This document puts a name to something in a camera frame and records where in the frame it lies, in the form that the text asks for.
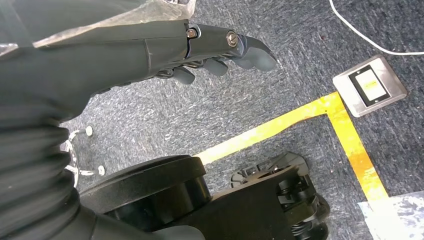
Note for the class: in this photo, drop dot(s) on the yellow floor tape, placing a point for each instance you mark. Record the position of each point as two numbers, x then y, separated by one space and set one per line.
348 136

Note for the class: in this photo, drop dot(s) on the clear plastic hand wrap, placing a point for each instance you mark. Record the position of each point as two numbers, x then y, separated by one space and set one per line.
149 11

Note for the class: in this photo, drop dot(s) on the steel floor socket plate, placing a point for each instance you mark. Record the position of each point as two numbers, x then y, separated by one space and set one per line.
369 86

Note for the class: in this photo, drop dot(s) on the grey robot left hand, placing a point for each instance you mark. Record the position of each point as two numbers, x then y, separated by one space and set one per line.
99 63

